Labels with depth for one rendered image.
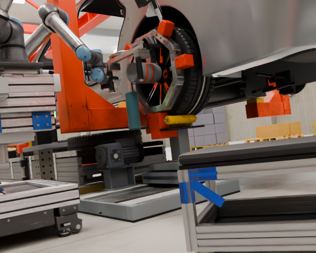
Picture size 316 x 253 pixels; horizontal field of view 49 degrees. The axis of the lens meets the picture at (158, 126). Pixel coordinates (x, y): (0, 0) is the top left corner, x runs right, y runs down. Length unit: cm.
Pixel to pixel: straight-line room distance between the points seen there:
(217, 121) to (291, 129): 188
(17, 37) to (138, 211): 102
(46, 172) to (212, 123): 682
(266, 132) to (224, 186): 724
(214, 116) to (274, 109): 492
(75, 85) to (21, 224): 124
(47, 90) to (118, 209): 70
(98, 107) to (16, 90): 100
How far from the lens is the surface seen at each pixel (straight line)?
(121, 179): 263
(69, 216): 168
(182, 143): 242
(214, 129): 904
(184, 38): 228
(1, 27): 175
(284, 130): 926
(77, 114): 253
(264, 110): 407
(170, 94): 221
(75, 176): 267
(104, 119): 263
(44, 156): 255
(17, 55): 179
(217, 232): 90
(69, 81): 256
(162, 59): 245
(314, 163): 85
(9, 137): 185
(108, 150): 239
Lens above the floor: 38
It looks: 3 degrees up
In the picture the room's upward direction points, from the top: 7 degrees counter-clockwise
